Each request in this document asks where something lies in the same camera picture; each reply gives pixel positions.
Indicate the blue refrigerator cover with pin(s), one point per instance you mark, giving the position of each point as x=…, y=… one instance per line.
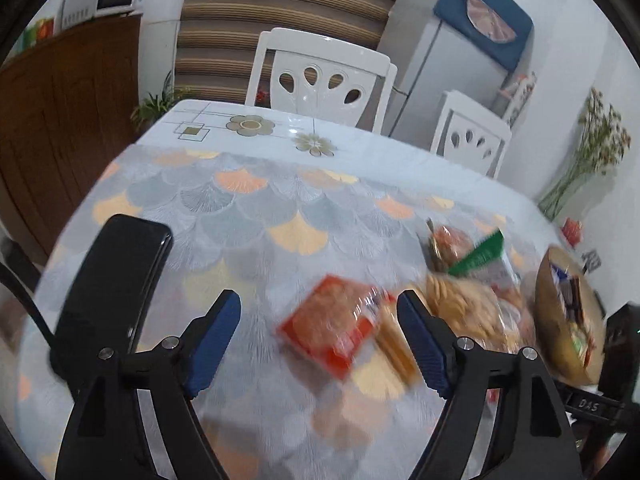
x=460, y=0

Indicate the orange clear snack packet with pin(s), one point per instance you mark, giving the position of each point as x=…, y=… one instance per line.
x=450, y=245

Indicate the striped brown curtain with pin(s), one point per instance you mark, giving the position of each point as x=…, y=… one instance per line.
x=280, y=10

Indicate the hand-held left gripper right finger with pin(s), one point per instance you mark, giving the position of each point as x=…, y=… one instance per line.
x=422, y=340

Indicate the brown glass bowl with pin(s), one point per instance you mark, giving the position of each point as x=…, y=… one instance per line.
x=550, y=340

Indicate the clear-wrapped square cracker stack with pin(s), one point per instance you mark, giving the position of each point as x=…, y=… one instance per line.
x=395, y=345

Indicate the white plastic chair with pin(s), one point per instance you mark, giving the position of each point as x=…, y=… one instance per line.
x=470, y=140
x=320, y=85

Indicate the fan-patterned tablecloth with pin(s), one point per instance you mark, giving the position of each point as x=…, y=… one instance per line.
x=240, y=230

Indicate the white vented appliance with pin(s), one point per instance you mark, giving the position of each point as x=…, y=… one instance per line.
x=77, y=5

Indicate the black smartphone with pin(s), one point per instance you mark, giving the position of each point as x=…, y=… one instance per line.
x=110, y=285

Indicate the blue snack bag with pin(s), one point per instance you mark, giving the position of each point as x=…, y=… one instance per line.
x=565, y=290

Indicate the clear bag of round crackers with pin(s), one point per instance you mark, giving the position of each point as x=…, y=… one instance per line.
x=465, y=305

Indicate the brown wooden cabinet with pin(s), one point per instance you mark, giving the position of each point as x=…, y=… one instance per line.
x=65, y=125

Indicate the small black white sign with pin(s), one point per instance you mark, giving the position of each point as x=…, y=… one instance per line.
x=592, y=261

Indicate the red snack packet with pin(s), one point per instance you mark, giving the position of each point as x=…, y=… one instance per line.
x=330, y=325

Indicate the white patterned folded item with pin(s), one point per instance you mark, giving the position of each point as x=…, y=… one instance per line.
x=520, y=95

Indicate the dried flowers in vase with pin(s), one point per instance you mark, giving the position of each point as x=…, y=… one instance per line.
x=595, y=140

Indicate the green potted plant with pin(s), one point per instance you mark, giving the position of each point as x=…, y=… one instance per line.
x=157, y=105

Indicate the green snack packet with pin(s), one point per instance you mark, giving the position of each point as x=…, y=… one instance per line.
x=477, y=257

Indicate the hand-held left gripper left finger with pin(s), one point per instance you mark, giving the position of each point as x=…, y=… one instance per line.
x=215, y=340

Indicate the orange box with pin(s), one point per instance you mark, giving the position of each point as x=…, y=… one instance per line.
x=46, y=29

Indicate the silver refrigerator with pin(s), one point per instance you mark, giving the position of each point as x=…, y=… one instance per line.
x=440, y=85

